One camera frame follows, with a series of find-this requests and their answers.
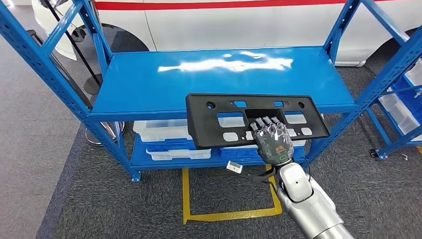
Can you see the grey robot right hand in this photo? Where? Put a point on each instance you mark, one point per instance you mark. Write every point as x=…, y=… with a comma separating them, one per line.
x=273, y=145

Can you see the chrome stanchion post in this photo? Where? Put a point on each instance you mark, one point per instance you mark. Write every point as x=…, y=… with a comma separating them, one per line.
x=95, y=138

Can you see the large blue metal shelf rack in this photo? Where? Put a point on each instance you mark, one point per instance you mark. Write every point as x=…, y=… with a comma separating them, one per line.
x=165, y=79

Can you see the white car with red stripe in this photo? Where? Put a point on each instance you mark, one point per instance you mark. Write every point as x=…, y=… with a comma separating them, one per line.
x=230, y=26

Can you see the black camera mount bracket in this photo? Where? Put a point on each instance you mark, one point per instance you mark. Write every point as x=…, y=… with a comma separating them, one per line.
x=263, y=178

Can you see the black plastic panel part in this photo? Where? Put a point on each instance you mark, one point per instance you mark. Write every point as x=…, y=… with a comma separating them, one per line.
x=204, y=128

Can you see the black pole with round base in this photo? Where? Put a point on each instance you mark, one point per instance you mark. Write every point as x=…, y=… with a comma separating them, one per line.
x=93, y=86

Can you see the small blue rack with casters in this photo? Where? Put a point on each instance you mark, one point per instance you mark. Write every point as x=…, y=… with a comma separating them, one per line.
x=400, y=145

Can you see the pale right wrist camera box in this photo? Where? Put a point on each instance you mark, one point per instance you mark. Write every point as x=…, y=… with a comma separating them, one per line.
x=234, y=167

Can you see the black round stanchion base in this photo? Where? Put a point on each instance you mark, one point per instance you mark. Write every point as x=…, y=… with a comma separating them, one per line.
x=79, y=34

